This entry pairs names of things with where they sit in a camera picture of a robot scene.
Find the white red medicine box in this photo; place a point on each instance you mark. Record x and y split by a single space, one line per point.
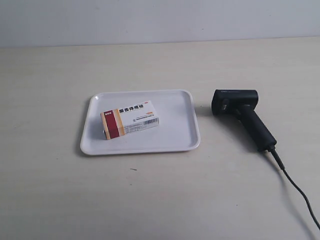
123 121

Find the black handheld barcode scanner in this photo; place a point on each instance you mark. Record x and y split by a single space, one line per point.
241 104

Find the white plastic tray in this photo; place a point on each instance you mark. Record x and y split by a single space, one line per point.
177 131

